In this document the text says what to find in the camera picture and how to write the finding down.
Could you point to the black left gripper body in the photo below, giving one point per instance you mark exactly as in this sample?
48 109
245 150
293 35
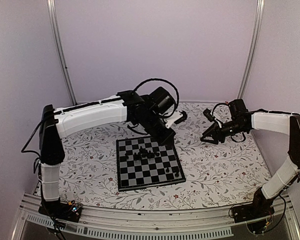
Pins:
151 125

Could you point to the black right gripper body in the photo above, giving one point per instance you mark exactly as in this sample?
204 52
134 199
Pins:
236 130

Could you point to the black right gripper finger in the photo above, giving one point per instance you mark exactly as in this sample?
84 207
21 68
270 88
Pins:
211 133
211 140

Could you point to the black chess piece cluster piece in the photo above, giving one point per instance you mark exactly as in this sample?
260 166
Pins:
145 154

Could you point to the black and grey chessboard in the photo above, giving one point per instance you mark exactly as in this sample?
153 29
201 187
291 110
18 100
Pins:
140 174

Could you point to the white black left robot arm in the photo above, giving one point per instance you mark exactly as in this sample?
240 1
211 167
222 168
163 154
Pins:
58 123

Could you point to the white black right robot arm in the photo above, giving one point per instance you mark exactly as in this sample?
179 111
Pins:
277 134

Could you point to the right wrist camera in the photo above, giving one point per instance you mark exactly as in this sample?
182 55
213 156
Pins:
208 114

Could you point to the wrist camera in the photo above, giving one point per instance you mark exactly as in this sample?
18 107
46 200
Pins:
176 118
208 114

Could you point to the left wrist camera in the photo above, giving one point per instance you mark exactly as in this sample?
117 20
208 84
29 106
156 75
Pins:
176 118

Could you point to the right rear aluminium frame post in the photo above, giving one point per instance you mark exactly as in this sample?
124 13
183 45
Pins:
252 49

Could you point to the aluminium frame post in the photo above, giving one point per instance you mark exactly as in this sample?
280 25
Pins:
252 49
51 7

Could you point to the front aluminium frame rail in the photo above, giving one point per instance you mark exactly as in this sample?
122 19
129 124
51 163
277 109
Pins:
195 224

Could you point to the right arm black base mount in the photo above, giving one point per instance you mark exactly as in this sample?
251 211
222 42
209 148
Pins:
259 208

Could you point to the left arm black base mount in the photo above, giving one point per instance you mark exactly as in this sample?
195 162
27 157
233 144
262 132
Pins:
70 211

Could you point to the left rear aluminium frame post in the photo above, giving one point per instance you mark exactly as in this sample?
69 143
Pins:
51 7

